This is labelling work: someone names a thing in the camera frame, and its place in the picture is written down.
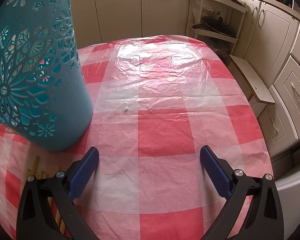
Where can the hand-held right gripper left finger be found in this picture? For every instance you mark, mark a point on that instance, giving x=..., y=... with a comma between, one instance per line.
x=83, y=172

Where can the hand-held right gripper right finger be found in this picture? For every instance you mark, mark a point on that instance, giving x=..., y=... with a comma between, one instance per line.
x=213, y=170

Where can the bunch of wooden chopsticks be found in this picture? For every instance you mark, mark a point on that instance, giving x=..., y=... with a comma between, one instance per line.
x=35, y=165

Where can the teal perforated utensil holder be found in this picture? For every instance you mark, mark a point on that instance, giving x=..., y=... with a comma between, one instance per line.
x=65, y=80

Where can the red checkered plastic tablecloth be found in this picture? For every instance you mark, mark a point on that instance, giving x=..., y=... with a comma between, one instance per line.
x=165, y=130

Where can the low wooden stool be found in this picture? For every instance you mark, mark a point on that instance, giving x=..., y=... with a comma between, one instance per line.
x=252, y=80

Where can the dark frying pan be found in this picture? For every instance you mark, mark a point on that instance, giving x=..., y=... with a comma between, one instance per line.
x=217, y=26

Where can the cream cabinet row with drawers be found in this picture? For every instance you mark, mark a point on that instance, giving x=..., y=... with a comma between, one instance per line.
x=275, y=37

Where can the white tiered storage rack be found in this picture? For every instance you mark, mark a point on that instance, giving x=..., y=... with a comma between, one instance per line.
x=225, y=1

